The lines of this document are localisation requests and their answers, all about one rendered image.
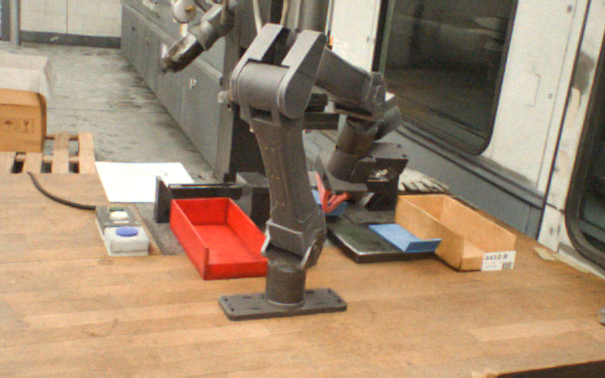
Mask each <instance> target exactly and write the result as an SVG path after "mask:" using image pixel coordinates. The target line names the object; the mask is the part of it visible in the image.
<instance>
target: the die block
mask: <svg viewBox="0 0 605 378"><path fill-rule="evenodd" d="M237 182H238V183H241V184H242V186H243V191H242V197H241V198H240V200H236V201H234V203H236V204H237V205H238V206H239V207H240V209H241V210H242V211H243V212H244V213H245V214H246V215H247V216H248V217H249V218H250V219H251V220H252V221H253V223H254V224H255V225H256V226H267V224H266V222H267V221H268V220H269V219H270V218H271V216H270V211H271V199H270V192H251V191H250V190H249V189H248V188H247V187H246V186H245V184H244V183H243V182H242V181H241V180H240V179H239V178H238V177H237ZM336 221H337V216H325V223H326V224H327V223H336Z"/></svg>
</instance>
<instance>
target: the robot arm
mask: <svg viewBox="0 0 605 378"><path fill-rule="evenodd" d="M327 40H328V36H327V35H326V34H324V33H321V32H316V31H310V30H305V31H303V32H302V34H300V33H293V32H291V29H289V28H288V27H286V26H280V25H274V24H266V25H265V26H264V27H263V28H262V30H261V31H260V33H259V34H258V36H257V37H256V39H255V40H254V42H253V43H252V44H251V46H250V47H249V49H248V50H247V52H246V53H245V55H244V56H243V58H242V59H241V60H240V62H239V63H237V64H238V66H236V67H235V69H234V71H233V73H232V75H231V78H230V85H229V90H230V95H231V98H232V100H233V101H234V102H235V103H237V104H239V105H240V106H241V110H242V115H243V117H247V118H250V123H251V127H252V129H253V131H254V132H255V134H256V137H257V139H258V142H259V146H260V149H261V153H262V157H263V162H264V167H265V171H266V176H267V181H268V186H269V192H270V199H271V211H270V216H271V218H270V219H269V220H268V221H267V222H266V224H267V230H266V232H265V235H266V239H265V241H264V243H263V246H262V249H261V253H260V256H262V257H265V258H268V259H269V260H268V266H267V276H266V285H265V289H264V290H263V292H251V293H237V294H224V295H219V296H218V305H219V307H220V308H221V310H222V312H223V313H224V315H225V316H226V318H227V319H228V320H229V321H246V320H257V319H268V318H280V317H291V316H303V315H314V314H325V313H336V312H345V311H346V307H347V302H346V301H345V300H344V299H343V298H342V297H341V296H340V295H339V294H338V293H337V292H336V291H335V290H334V289H333V288H330V287H319V288H306V289H305V286H306V278H307V270H308V269H310V268H312V267H314V266H316V265H317V262H318V259H319V257H320V254H321V252H322V250H323V246H324V244H325V241H326V232H327V230H326V223H325V216H324V213H329V212H331V211H332V210H333V209H334V208H335V207H337V206H338V205H339V204H340V203H342V202H344V201H345V200H347V199H349V198H350V197H352V199H354V200H362V199H363V197H364V196H365V195H366V193H367V190H368V189H367V187H366V184H365V183H367V181H368V179H369V177H370V175H371V173H372V170H373V168H374V169H375V170H376V171H377V172H380V173H381V174H382V175H383V176H384V177H385V178H386V179H387V180H389V179H391V178H392V177H394V176H395V175H397V174H399V175H400V174H401V173H402V172H403V170H404V168H405V166H406V164H407V162H409V160H410V159H409V157H407V155H406V153H405V151H404V150H403V148H402V146H401V144H394V143H377V142H373V141H378V140H380V139H382V138H383V137H385V136H386V135H387V134H389V133H390V132H392V131H393V130H395V129H396V128H397V127H398V126H399V123H400V121H401V114H400V110H399V108H398V107H397V106H396V95H391V94H387V93H386V84H385V81H384V80H383V79H382V78H380V77H379V76H377V75H376V74H374V73H369V72H367V71H366V70H364V69H362V68H360V67H357V66H354V64H352V63H351V62H348V61H347V60H345V59H344V58H342V57H341V56H339V55H338V54H336V53H335V52H333V51H332V50H330V49H329V48H328V47H326V43H327ZM276 43H279V44H278V47H277V51H276V55H275V59H274V66H271V65H270V62H271V59H272V56H273V52H274V49H275V46H276ZM314 86H315V87H316V88H318V89H320V90H322V91H324V92H325V93H327V95H328V96H329V98H328V100H330V102H333V112H336V113H340V114H344V115H347V116H346V118H345V120H344V124H343V126H342V129H341V131H340V134H339V136H338V139H337V141H336V144H335V146H334V149H333V151H332V152H327V151H319V152H318V154H317V156H316V160H315V163H314V166H315V168H316V171H317V174H316V177H317V183H318V190H319V196H320V203H322V210H319V205H318V203H317V201H316V199H315V197H314V194H313V191H312V188H311V183H310V178H309V172H308V166H307V160H306V154H305V148H304V142H303V118H304V111H305V109H306V108H307V106H308V103H309V100H310V97H311V93H312V90H313V87H314ZM331 194H332V195H333V196H332V197H331V199H330V200H329V202H328V197H329V196H330V195H331ZM328 203H331V205H330V206H328Z"/></svg>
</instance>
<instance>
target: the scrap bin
mask: <svg viewBox="0 0 605 378"><path fill-rule="evenodd" d="M169 228H170V229H171V231H172V232H173V234H174V236H175V237H176V239H177V240H178V242H179V243H180V246H181V247H183V249H184V251H185V252H186V254H187V255H188V257H189V258H190V260H191V261H192V263H193V265H194V266H195V268H196V269H197V271H198V272H199V274H200V276H201V277H202V279H203V280H204V281H208V280H223V279H239V278H254V277H266V276H267V266H268V260H269V259H268V258H265V257H262V256H260V253H261V249H262V246H263V243H264V241H265V239H266V235H265V234H264V233H263V232H262V231H261V230H260V229H259V228H258V227H257V226H256V225H255V224H254V223H253V221H252V220H251V219H250V218H249V217H248V216H247V215H246V214H245V213H244V212H243V211H242V210H241V209H240V207H239V206H238V205H237V204H236V203H234V202H233V201H232V200H231V199H230V198H217V199H172V200H171V209H170V224H169Z"/></svg>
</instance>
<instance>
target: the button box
mask: <svg viewBox="0 0 605 378"><path fill-rule="evenodd" d="M27 173H29V175H30V177H31V178H32V180H33V182H34V185H35V186H36V187H37V189H38V190H39V191H40V192H41V193H43V194H44V195H45V196H47V197H48V198H51V199H53V200H55V201H58V202H60V203H63V204H66V205H69V206H73V207H77V208H81V209H88V210H96V223H97V226H98V228H99V230H100V233H101V235H102V239H103V241H105V237H104V236H105V228H106V227H121V226H131V227H133V226H141V223H140V221H139V220H138V218H137V216H136V214H135V212H134V211H133V209H131V207H130V206H120V207H123V208H124V212H125V213H126V214H127V218H124V219H115V218H112V217H111V214H112V212H109V207H112V206H109V207H107V206H93V205H84V204H79V203H75V202H71V201H68V200H65V199H62V198H59V197H57V196H55V195H53V194H51V193H48V192H47V191H46V190H44V189H43V188H42V187H41V186H40V184H39V182H38V180H37V179H36V177H35V175H34V174H33V173H32V172H31V171H28V172H27Z"/></svg>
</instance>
